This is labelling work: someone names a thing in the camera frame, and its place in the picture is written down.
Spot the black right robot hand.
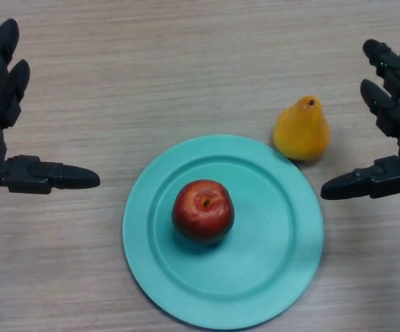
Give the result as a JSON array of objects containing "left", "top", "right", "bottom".
[{"left": 320, "top": 38, "right": 400, "bottom": 201}]

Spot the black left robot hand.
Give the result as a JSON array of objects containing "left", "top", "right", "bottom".
[{"left": 0, "top": 18, "right": 102, "bottom": 201}]

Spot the red apple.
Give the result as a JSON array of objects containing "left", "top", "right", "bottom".
[{"left": 171, "top": 178, "right": 236, "bottom": 246}]

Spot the green round plate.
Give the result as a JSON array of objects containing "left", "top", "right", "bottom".
[{"left": 122, "top": 134, "right": 325, "bottom": 331}]

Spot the yellow pear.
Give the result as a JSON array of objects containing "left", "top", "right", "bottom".
[{"left": 272, "top": 95, "right": 331, "bottom": 162}]

